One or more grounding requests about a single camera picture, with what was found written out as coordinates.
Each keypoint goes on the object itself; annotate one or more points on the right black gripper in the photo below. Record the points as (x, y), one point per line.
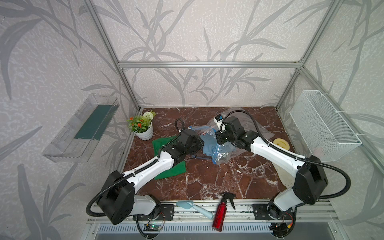
(220, 141)

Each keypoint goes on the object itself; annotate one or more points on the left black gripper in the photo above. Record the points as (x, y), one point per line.
(199, 141)

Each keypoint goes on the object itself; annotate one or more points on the clear vacuum bag blue zip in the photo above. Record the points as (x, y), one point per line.
(245, 120)

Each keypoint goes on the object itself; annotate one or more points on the green tank top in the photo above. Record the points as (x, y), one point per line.
(167, 165)

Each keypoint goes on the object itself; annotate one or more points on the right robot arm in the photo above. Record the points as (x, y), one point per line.
(310, 178)

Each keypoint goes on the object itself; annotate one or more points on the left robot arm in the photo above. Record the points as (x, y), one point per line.
(118, 198)

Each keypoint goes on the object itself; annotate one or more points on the blue garment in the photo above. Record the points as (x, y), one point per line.
(212, 148)

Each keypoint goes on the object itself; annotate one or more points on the yellow smiley sponge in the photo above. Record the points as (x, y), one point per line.
(282, 143)

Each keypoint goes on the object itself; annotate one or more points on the potted plant white pot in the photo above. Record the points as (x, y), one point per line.
(142, 125)

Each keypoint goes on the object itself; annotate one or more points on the light blue brush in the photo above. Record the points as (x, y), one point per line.
(191, 206)

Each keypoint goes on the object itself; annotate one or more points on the red spray bottle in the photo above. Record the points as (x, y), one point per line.
(222, 210)

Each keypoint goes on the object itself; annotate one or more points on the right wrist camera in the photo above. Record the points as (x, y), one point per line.
(218, 120)

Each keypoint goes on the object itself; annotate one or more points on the white wire basket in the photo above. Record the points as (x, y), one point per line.
(327, 134)

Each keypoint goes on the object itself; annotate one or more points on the clear plastic wall shelf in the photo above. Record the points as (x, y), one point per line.
(78, 139)

